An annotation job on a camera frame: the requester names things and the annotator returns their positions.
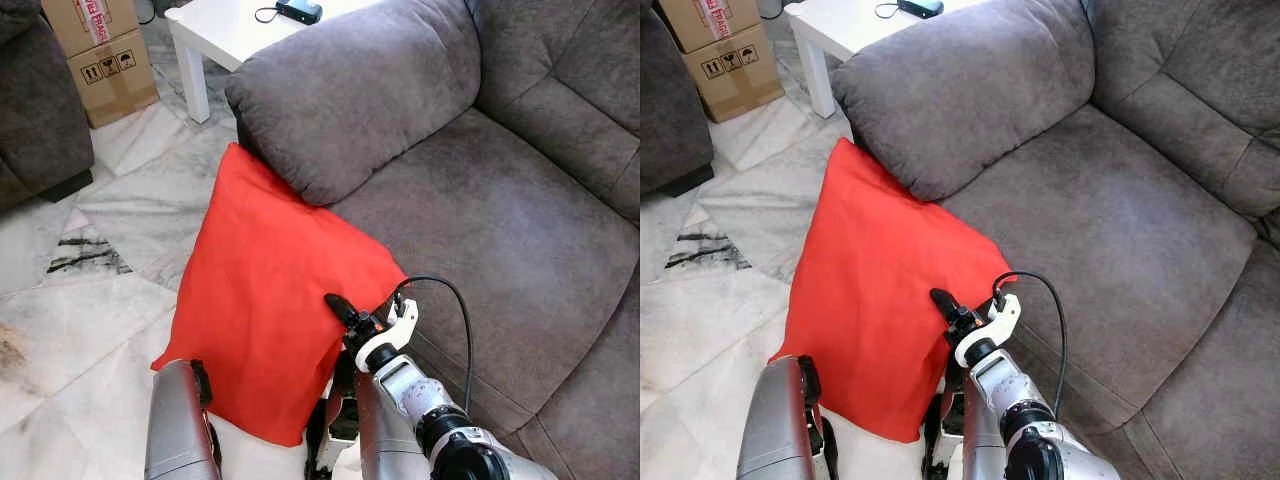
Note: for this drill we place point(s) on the red pillow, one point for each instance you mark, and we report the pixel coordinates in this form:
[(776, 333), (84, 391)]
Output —
[(880, 290), (260, 290)]

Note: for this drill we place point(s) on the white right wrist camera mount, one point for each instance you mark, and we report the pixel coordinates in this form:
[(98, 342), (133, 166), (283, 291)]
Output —
[(1000, 322), (400, 325)]

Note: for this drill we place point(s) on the dark grey fabric sofa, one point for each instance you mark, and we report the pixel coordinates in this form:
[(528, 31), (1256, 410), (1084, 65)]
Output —
[(1100, 220), (500, 200)]

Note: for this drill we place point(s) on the dark grey armchair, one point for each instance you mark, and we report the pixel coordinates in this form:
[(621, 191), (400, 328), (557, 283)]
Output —
[(670, 120), (40, 120)]

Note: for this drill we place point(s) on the white low table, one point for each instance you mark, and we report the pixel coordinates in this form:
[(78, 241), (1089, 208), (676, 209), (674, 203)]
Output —
[(850, 25), (230, 30)]

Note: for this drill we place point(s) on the cardboard box with handling symbols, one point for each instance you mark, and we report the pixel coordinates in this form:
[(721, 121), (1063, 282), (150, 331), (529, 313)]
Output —
[(735, 80), (115, 85)]

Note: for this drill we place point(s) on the grey right robot leg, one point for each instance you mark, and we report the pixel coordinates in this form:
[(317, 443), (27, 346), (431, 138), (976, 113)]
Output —
[(972, 445), (372, 445)]

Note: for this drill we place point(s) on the small black device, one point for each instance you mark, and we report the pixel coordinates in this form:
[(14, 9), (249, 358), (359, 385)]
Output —
[(920, 7), (300, 11)]

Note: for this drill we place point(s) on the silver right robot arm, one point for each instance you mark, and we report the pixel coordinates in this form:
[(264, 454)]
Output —
[(410, 390), (1015, 390)]

